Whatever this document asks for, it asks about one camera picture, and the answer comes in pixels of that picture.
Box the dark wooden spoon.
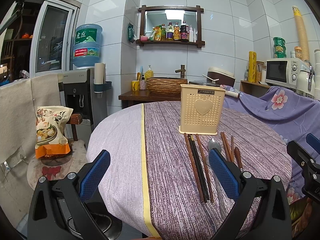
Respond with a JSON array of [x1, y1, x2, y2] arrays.
[[234, 147, 244, 172]]

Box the black chopstick gold band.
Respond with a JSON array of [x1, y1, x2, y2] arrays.
[[189, 134, 210, 202]]

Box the brown chopstick group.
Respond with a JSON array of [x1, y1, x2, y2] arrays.
[[220, 132, 231, 161], [230, 135, 234, 162]]

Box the reddish brown chopstick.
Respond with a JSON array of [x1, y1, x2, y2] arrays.
[[195, 134, 214, 203]]

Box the metal spoon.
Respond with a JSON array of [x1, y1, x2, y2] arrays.
[[207, 138, 226, 207]]

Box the brown wooden chopstick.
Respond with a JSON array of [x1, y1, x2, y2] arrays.
[[183, 133, 204, 203]]

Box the purple floral cloth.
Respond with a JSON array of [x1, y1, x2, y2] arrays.
[[218, 87, 319, 204]]

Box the round stool with bow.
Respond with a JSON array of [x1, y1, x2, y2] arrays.
[[27, 140, 87, 190]]

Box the purple striped tablecloth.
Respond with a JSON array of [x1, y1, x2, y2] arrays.
[[87, 101, 292, 239]]

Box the white kettle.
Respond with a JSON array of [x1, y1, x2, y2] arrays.
[[296, 64, 315, 99]]

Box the white microwave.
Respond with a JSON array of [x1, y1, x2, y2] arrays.
[[265, 58, 308, 89]]

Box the snack bag orange bottom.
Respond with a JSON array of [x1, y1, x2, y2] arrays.
[[35, 106, 73, 159]]

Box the beige plastic utensil holder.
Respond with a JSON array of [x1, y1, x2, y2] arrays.
[[179, 84, 226, 135]]

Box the tall stack paper cups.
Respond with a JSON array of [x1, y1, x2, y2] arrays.
[[292, 5, 310, 61]]

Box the green instant noodle cups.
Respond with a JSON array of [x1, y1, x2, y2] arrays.
[[273, 37, 286, 58]]

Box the yellow roll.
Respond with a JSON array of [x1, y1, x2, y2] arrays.
[[248, 51, 257, 83]]

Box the white frying pan with lid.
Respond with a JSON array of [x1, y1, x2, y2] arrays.
[[188, 80, 240, 99]]

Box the brown rice cooker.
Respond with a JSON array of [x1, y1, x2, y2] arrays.
[[207, 67, 235, 87]]

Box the water dispenser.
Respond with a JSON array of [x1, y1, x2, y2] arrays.
[[57, 68, 108, 147]]

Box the beige hanging cloth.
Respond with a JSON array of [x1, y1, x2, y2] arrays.
[[0, 73, 62, 165]]

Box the dark wooden sink table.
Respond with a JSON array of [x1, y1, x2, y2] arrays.
[[118, 90, 181, 109]]

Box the bamboo faucet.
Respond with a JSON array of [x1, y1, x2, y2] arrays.
[[175, 64, 186, 79]]

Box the woven basin sink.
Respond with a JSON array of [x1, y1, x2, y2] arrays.
[[146, 77, 188, 95]]

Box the yellow mug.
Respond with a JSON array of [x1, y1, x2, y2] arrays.
[[131, 80, 140, 91]]

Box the yellow soap bottle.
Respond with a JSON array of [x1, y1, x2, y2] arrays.
[[144, 65, 154, 79]]

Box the blue water jug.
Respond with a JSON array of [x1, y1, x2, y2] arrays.
[[73, 24, 103, 68]]

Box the dark soy sauce bottle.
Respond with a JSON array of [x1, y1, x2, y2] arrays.
[[180, 21, 189, 42]]

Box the wooden framed mirror shelf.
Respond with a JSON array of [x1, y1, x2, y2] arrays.
[[136, 5, 205, 48]]

